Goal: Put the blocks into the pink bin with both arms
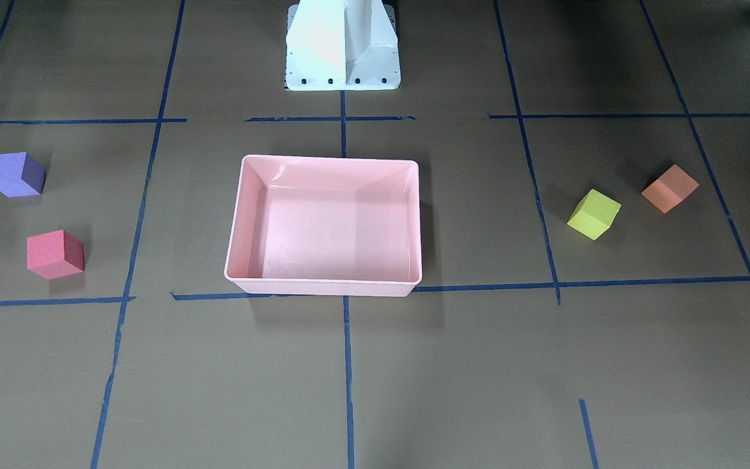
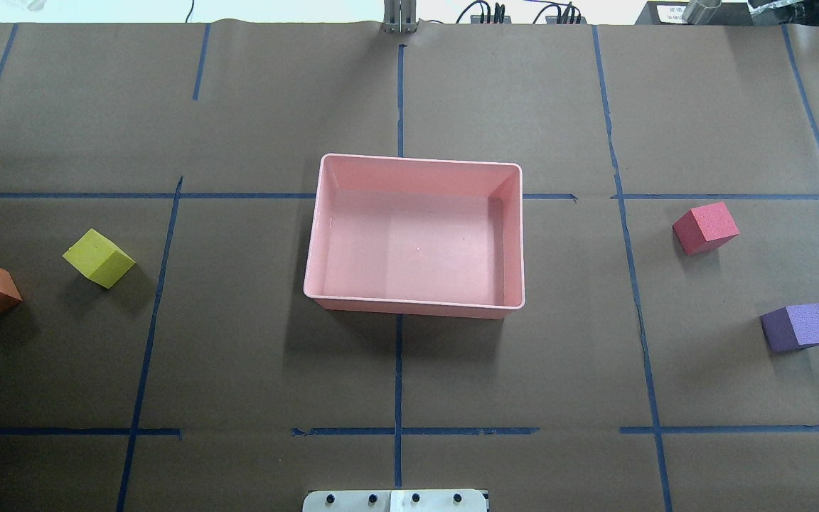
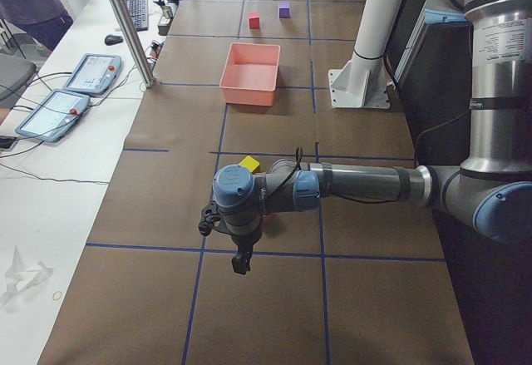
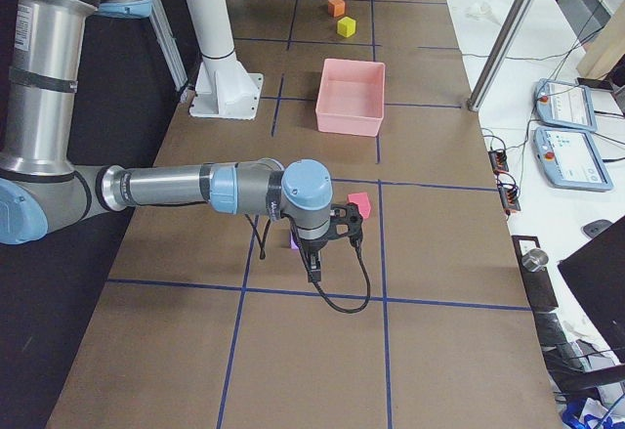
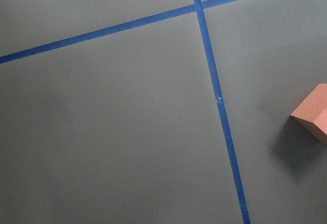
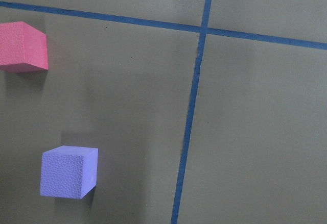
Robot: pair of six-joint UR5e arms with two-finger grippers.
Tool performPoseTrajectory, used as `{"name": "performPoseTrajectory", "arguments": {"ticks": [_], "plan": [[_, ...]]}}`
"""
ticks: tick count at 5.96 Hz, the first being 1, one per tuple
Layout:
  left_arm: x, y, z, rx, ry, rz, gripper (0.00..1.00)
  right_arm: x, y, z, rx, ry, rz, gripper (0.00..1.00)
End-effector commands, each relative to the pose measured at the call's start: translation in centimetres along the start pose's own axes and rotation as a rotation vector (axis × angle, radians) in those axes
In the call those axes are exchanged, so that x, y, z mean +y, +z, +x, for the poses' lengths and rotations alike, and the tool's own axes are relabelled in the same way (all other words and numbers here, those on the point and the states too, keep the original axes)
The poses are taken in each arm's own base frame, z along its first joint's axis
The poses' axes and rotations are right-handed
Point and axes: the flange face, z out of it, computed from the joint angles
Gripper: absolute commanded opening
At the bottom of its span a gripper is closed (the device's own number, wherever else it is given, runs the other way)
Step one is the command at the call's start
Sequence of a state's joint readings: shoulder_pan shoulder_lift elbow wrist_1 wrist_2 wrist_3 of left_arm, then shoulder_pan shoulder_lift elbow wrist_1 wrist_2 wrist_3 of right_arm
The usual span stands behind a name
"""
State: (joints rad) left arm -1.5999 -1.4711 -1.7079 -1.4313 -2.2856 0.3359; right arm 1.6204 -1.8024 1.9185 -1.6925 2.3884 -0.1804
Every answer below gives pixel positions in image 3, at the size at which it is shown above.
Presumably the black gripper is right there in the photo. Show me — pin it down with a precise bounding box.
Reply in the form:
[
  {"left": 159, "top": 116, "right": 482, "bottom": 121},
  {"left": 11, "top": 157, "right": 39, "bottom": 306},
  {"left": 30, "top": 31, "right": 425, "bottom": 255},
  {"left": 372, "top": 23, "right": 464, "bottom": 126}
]
[{"left": 231, "top": 228, "right": 262, "bottom": 274}]

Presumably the yellow foam block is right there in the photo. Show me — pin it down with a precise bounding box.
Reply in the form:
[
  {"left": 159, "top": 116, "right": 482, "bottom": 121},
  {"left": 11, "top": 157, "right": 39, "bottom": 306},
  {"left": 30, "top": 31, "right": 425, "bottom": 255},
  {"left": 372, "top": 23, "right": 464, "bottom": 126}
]
[{"left": 239, "top": 155, "right": 261, "bottom": 174}]

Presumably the red foam block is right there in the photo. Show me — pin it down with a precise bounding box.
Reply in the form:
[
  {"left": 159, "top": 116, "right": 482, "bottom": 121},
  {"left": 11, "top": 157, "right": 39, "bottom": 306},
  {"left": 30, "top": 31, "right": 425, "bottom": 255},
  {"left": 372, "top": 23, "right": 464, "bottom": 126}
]
[{"left": 248, "top": 12, "right": 260, "bottom": 30}]

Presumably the purple foam block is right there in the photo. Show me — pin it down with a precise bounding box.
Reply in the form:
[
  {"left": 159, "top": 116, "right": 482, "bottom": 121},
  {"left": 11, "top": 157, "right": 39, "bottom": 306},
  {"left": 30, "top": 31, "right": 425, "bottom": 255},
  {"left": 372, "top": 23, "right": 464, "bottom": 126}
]
[{"left": 278, "top": 2, "right": 291, "bottom": 19}]

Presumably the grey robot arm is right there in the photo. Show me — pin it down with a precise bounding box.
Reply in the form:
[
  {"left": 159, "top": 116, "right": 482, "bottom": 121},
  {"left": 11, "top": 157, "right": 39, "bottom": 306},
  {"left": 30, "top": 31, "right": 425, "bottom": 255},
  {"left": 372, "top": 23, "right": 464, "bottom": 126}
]
[{"left": 199, "top": 0, "right": 531, "bottom": 274}]

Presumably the pink plastic bin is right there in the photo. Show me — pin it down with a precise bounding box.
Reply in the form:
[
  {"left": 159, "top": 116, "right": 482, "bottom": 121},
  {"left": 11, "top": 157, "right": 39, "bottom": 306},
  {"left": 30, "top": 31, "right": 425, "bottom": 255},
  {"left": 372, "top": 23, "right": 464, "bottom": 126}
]
[{"left": 219, "top": 42, "right": 281, "bottom": 106}]

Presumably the crumpled white paper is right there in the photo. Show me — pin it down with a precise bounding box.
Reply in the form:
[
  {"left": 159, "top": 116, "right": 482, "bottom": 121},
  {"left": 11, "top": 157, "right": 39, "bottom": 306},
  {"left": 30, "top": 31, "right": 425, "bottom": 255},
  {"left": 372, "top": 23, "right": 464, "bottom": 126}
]
[{"left": 1, "top": 246, "right": 54, "bottom": 307}]

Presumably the far teach pendant tablet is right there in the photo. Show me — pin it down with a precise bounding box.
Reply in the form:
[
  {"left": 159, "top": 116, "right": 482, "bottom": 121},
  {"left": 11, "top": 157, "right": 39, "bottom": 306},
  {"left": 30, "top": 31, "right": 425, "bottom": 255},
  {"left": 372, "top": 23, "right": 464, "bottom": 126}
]
[{"left": 63, "top": 53, "right": 122, "bottom": 96}]

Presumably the teach pendant tablet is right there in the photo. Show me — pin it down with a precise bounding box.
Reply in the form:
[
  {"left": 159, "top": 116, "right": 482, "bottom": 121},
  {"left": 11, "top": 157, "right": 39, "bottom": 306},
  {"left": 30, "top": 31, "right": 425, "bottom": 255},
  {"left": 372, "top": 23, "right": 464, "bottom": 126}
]
[
  {"left": 15, "top": 89, "right": 91, "bottom": 142},
  {"left": 63, "top": 53, "right": 122, "bottom": 96}
]

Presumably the near teach pendant tablet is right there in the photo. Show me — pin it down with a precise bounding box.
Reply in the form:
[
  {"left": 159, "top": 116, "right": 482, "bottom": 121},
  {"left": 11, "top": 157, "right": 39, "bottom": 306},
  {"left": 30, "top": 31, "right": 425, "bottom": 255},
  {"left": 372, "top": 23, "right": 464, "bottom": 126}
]
[{"left": 15, "top": 89, "right": 91, "bottom": 142}]

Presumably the black computer mouse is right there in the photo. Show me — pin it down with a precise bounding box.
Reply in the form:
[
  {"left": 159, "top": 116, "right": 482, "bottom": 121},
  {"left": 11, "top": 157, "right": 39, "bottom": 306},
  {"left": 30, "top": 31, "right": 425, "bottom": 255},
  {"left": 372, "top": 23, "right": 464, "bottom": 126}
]
[{"left": 104, "top": 34, "right": 123, "bottom": 46}]

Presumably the small metal cup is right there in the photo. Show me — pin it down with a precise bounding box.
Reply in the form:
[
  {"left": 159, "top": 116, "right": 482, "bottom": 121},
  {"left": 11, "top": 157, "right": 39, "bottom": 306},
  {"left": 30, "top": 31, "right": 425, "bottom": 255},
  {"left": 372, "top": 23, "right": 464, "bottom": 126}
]
[{"left": 161, "top": 5, "right": 173, "bottom": 19}]

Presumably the black keyboard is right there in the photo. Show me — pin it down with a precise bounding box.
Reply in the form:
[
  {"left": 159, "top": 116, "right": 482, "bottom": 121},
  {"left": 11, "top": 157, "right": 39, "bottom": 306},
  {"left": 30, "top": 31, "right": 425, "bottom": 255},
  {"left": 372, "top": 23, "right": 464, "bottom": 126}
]
[{"left": 125, "top": 0, "right": 149, "bottom": 31}]

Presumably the person in purple shirt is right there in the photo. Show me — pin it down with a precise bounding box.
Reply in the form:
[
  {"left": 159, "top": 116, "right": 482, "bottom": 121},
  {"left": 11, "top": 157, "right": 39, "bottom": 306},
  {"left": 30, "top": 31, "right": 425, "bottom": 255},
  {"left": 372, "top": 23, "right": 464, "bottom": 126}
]
[{"left": 1, "top": 0, "right": 73, "bottom": 52}]

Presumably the wrist black camera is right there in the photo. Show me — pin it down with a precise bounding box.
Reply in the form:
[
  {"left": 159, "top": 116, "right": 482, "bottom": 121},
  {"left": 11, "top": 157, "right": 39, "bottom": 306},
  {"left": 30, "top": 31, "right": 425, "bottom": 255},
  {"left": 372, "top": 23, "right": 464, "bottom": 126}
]
[{"left": 198, "top": 201, "right": 221, "bottom": 236}]

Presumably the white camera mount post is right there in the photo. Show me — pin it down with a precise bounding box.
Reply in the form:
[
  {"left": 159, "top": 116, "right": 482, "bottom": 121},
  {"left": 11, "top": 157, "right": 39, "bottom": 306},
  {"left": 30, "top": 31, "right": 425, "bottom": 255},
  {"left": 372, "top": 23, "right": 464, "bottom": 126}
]
[{"left": 328, "top": 0, "right": 402, "bottom": 109}]

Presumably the aluminium frame post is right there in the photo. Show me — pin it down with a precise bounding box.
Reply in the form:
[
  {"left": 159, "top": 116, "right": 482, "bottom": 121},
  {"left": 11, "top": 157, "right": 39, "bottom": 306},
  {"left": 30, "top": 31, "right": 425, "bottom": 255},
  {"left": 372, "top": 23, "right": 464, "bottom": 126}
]
[{"left": 109, "top": 0, "right": 155, "bottom": 88}]

